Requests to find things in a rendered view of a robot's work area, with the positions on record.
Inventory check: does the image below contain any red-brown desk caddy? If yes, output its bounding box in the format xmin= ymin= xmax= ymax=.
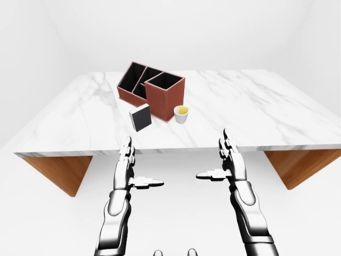
xmin=116 ymin=61 xmax=186 ymax=123

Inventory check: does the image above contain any wooden table leg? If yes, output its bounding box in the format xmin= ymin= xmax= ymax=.
xmin=262 ymin=149 xmax=341 ymax=190
xmin=20 ymin=156 xmax=94 ymax=198

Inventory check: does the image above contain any white mug with yellow inside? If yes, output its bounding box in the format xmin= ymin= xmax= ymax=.
xmin=173 ymin=105 xmax=191 ymax=124

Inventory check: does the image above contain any black book with white pages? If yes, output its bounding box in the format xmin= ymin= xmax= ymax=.
xmin=129 ymin=103 xmax=152 ymax=132

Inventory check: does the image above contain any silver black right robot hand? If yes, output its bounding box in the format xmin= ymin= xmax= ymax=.
xmin=196 ymin=127 xmax=248 ymax=183

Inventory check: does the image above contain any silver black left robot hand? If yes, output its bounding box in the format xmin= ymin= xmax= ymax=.
xmin=113 ymin=135 xmax=165 ymax=190

